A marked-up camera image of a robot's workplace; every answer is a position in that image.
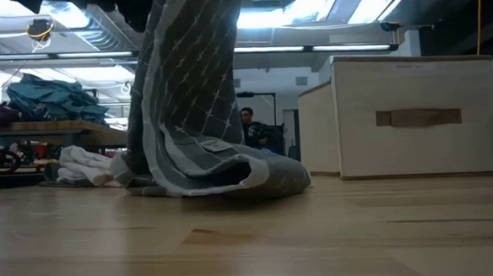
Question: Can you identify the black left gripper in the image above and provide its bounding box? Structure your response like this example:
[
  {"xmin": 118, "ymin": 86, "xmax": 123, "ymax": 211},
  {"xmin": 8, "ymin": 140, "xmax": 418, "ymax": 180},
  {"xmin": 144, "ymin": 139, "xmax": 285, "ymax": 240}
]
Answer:
[{"xmin": 8, "ymin": 0, "xmax": 157, "ymax": 40}]

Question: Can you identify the grey towel white grid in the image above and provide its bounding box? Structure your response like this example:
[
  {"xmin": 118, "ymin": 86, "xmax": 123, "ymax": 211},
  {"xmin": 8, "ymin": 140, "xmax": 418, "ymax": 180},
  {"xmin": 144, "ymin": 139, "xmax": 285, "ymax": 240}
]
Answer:
[{"xmin": 101, "ymin": 0, "xmax": 313, "ymax": 207}]

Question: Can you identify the white towel orange grid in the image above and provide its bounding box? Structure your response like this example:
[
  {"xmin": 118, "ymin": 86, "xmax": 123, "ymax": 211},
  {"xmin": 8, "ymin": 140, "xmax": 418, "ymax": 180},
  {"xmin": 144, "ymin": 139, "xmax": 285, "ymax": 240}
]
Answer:
[{"xmin": 54, "ymin": 143, "xmax": 116, "ymax": 189}]

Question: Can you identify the long LED light bar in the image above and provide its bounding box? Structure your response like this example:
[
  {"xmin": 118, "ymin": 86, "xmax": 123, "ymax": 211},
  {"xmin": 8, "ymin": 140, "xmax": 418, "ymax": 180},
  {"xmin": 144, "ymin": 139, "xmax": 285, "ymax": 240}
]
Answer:
[
  {"xmin": 0, "ymin": 46, "xmax": 138, "ymax": 65},
  {"xmin": 232, "ymin": 39, "xmax": 400, "ymax": 60}
]

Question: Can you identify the teal cloth pile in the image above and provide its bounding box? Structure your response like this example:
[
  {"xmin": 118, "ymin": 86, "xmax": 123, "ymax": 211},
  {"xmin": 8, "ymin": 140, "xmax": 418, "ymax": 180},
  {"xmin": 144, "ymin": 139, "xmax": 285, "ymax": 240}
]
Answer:
[{"xmin": 5, "ymin": 68, "xmax": 111, "ymax": 131}]

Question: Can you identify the wooden workbench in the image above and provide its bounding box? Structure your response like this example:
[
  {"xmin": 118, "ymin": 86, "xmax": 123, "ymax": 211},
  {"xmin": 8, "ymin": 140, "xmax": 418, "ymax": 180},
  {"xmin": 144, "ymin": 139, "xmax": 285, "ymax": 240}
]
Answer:
[{"xmin": 0, "ymin": 116, "xmax": 128, "ymax": 154}]

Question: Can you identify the dark maroon bag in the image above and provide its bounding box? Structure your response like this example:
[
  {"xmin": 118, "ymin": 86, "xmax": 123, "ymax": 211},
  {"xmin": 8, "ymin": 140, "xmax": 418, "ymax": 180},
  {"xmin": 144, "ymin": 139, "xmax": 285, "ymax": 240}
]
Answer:
[{"xmin": 0, "ymin": 102, "xmax": 21, "ymax": 127}]

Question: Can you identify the person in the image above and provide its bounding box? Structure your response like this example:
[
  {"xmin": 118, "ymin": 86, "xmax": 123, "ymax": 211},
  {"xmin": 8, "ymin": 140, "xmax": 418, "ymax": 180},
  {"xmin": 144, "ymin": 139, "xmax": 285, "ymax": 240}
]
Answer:
[{"xmin": 239, "ymin": 106, "xmax": 274, "ymax": 150}]

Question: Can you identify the beige fabric storage box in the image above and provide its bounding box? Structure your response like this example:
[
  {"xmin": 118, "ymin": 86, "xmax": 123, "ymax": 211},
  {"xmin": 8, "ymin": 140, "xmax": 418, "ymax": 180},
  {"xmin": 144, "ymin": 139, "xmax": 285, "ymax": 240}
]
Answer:
[{"xmin": 295, "ymin": 47, "xmax": 493, "ymax": 184}]

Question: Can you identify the yellow cable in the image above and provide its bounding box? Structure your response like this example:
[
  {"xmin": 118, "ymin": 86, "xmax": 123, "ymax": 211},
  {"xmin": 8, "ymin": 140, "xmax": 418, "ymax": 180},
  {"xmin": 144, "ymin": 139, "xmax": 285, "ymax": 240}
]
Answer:
[{"xmin": 474, "ymin": 0, "xmax": 486, "ymax": 56}]

